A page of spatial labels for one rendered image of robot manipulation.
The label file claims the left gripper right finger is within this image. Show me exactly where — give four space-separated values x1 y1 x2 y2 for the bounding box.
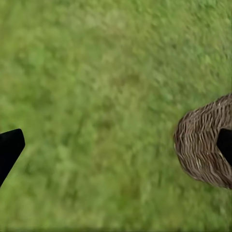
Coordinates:
217 128 232 167

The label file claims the wicker basket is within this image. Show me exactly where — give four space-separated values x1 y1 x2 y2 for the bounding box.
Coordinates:
173 92 232 190

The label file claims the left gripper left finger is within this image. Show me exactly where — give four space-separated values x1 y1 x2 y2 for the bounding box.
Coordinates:
0 129 25 186

